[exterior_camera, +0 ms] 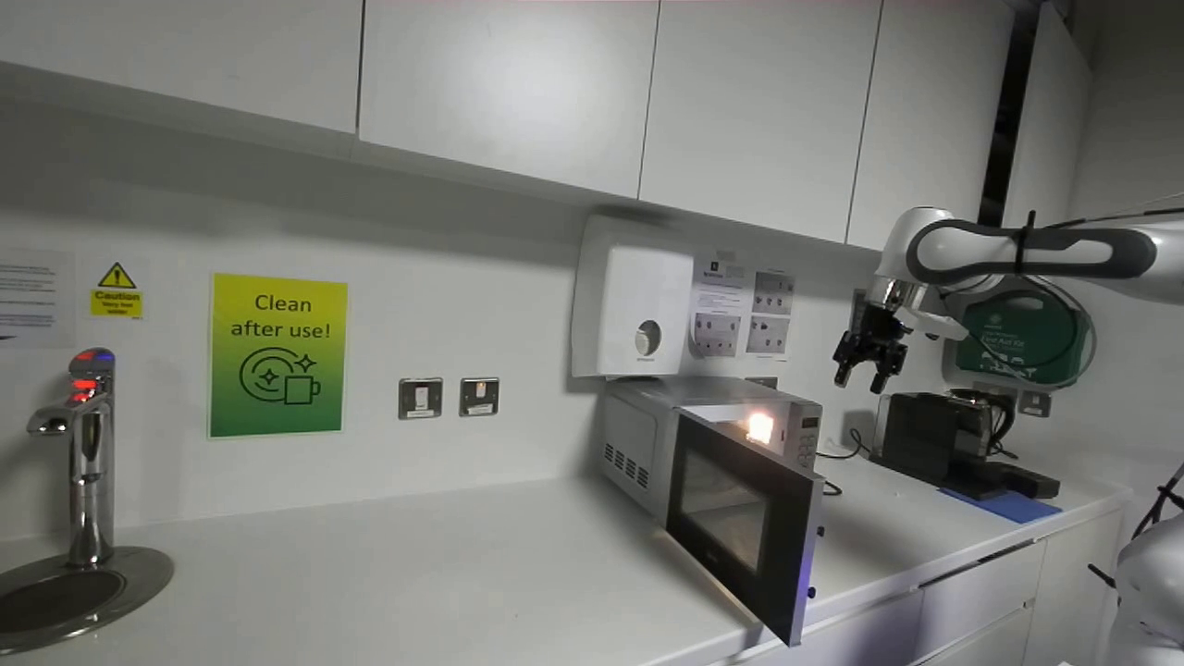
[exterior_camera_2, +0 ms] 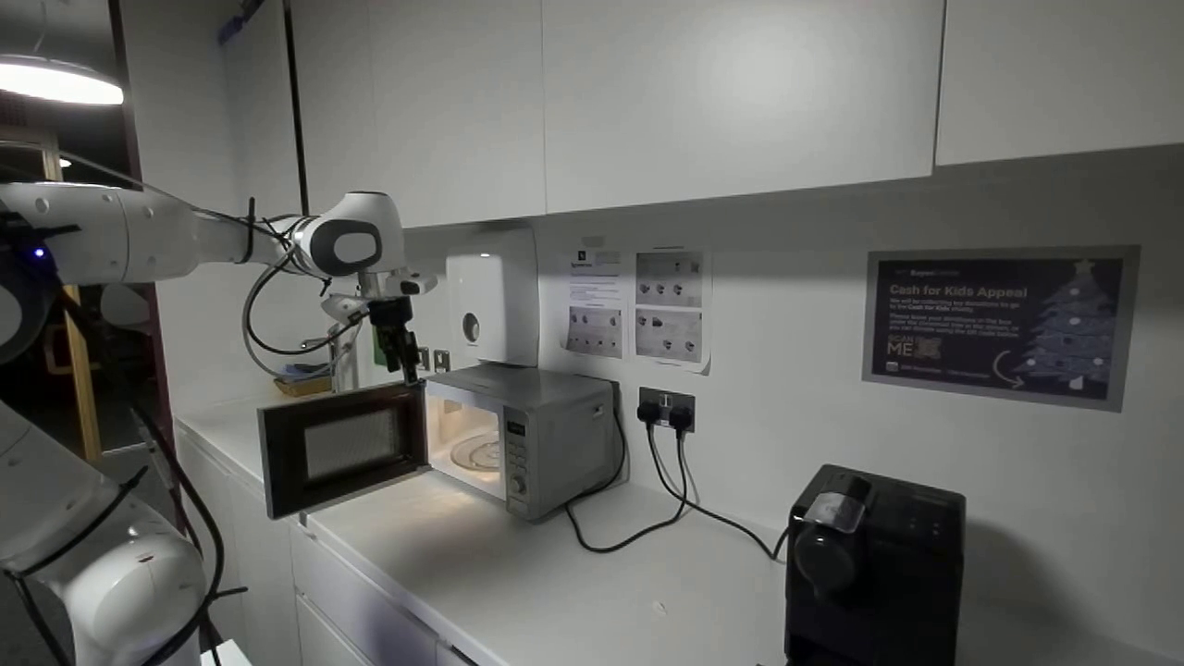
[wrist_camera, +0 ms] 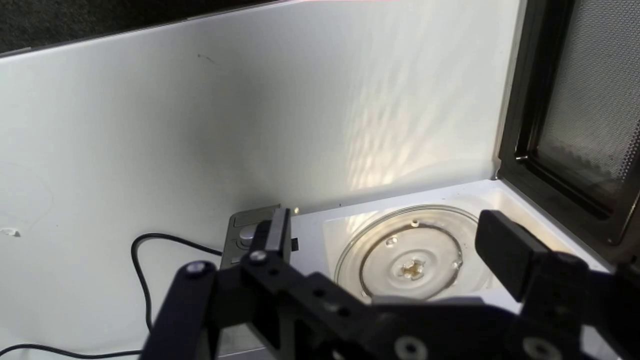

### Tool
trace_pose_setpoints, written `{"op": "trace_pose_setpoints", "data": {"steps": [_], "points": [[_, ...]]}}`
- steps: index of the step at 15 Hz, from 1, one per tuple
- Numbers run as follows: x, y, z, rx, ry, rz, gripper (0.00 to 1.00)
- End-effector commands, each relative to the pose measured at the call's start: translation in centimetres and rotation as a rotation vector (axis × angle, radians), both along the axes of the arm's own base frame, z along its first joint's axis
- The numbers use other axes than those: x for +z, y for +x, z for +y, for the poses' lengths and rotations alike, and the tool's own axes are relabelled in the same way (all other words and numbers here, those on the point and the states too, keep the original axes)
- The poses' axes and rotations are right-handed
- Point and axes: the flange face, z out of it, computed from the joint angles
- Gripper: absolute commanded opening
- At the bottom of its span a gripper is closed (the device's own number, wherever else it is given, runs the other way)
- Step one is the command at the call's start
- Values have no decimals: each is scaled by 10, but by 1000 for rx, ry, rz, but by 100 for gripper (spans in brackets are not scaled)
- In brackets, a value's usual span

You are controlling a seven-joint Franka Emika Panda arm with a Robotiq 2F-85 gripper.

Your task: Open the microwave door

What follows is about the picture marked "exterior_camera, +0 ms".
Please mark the white instruction sheet with header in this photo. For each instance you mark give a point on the white instruction sheet with header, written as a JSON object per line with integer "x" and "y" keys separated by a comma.
{"x": 724, "y": 310}

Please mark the steel double wall socket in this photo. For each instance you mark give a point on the steel double wall socket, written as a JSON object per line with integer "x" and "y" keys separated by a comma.
{"x": 858, "y": 431}

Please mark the black flat base plate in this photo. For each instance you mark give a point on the black flat base plate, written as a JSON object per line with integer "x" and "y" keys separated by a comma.
{"x": 1018, "y": 480}

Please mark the chrome hot water tap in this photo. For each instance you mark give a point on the chrome hot water tap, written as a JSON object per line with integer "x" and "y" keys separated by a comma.
{"x": 89, "y": 468}

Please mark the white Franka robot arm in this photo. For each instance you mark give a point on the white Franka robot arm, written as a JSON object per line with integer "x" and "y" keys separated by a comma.
{"x": 1153, "y": 580}

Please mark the double wall power socket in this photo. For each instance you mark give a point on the double wall power socket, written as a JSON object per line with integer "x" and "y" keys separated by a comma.
{"x": 421, "y": 397}

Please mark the steel wall switch plate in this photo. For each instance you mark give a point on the steel wall switch plate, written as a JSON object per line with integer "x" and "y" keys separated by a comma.
{"x": 479, "y": 397}

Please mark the white instruction sheet two pictures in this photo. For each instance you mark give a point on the white instruction sheet two pictures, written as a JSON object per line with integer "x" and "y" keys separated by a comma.
{"x": 771, "y": 318}

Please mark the white wall cabinet door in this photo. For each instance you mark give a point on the white wall cabinet door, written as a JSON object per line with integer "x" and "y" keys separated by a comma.
{"x": 761, "y": 98}
{"x": 925, "y": 124}
{"x": 506, "y": 76}
{"x": 171, "y": 49}

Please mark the white paper towel dispenser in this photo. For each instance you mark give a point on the white paper towel dispenser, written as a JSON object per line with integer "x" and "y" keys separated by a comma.
{"x": 632, "y": 310}

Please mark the white base cabinets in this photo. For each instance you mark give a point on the white base cabinets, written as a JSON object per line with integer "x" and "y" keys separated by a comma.
{"x": 936, "y": 604}

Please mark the white text notice paper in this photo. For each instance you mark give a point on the white text notice paper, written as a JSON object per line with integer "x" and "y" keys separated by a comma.
{"x": 32, "y": 297}

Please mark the green clean after use poster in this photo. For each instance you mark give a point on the green clean after use poster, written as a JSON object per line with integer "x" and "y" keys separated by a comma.
{"x": 280, "y": 356}

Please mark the round metal drip tray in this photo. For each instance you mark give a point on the round metal drip tray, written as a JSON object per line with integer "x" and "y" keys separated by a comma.
{"x": 77, "y": 598}

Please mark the blue mat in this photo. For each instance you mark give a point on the blue mat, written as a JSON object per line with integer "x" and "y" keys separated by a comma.
{"x": 1016, "y": 509}

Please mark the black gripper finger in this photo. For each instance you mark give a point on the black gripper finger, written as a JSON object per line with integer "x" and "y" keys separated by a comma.
{"x": 849, "y": 356}
{"x": 883, "y": 373}

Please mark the black coffee machine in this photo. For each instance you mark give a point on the black coffee machine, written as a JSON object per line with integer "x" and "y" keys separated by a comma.
{"x": 919, "y": 440}

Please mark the white wall cabinet end panel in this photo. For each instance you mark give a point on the white wall cabinet end panel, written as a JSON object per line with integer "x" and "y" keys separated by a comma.
{"x": 1048, "y": 124}

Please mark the yellow warning sign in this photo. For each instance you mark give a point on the yellow warning sign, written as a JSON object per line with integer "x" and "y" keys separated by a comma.
{"x": 115, "y": 294}

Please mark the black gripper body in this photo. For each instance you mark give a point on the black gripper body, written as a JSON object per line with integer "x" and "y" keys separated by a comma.
{"x": 883, "y": 328}

